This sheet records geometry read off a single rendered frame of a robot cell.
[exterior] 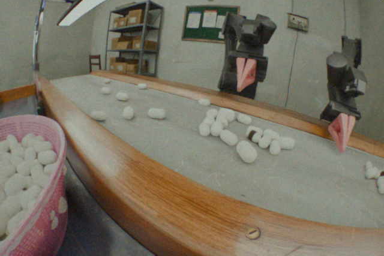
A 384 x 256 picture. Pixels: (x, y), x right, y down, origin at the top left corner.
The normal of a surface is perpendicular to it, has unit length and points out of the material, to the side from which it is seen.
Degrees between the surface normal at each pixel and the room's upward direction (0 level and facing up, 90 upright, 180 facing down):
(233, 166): 0
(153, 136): 0
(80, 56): 90
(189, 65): 90
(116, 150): 0
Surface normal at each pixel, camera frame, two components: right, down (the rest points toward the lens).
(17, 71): 0.90, 0.25
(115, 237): 0.12, -0.94
